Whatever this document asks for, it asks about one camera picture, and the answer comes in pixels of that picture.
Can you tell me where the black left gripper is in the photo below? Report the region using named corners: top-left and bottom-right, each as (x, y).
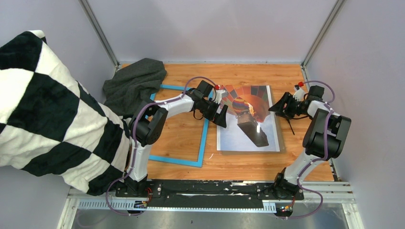
top-left (200, 98), bottom-right (227, 128)

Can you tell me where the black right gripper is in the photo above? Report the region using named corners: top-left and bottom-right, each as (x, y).
top-left (268, 92), bottom-right (309, 120)

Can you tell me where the hot air balloon photo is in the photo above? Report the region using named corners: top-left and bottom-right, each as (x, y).
top-left (216, 84), bottom-right (281, 152)

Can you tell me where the wooden photo frame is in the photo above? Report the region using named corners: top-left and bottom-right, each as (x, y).
top-left (139, 84), bottom-right (216, 168)

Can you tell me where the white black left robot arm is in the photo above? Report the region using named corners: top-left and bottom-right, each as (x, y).
top-left (123, 77), bottom-right (228, 197)

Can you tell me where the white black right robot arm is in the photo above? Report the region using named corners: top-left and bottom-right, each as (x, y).
top-left (269, 82), bottom-right (352, 199)

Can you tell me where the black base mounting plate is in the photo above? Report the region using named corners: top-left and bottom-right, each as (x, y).
top-left (116, 179), bottom-right (304, 209)

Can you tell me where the dark grey cloth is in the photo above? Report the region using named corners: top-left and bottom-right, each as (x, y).
top-left (103, 58), bottom-right (167, 116)

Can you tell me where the black white checkered blanket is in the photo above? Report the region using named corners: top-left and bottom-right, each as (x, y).
top-left (0, 30), bottom-right (132, 196)

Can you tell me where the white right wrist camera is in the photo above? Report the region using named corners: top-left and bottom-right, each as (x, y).
top-left (293, 86), bottom-right (306, 102)

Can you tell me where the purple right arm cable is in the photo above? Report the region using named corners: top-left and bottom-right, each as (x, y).
top-left (278, 80), bottom-right (336, 220)

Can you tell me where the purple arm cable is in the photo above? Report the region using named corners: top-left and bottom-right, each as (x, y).
top-left (105, 76), bottom-right (221, 217)
top-left (278, 80), bottom-right (336, 220)

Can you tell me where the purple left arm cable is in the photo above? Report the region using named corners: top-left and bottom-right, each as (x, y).
top-left (105, 76), bottom-right (221, 217)

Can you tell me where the right aluminium corner post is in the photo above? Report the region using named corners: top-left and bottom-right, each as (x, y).
top-left (301, 0), bottom-right (346, 69)

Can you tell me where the aluminium corner post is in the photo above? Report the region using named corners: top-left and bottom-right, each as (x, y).
top-left (301, 0), bottom-right (346, 69)
top-left (78, 0), bottom-right (120, 71)

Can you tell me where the white slotted cable duct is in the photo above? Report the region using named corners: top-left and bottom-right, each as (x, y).
top-left (77, 199), bottom-right (277, 213)

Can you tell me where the left aluminium corner post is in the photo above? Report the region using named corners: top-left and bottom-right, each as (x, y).
top-left (78, 0), bottom-right (120, 71)

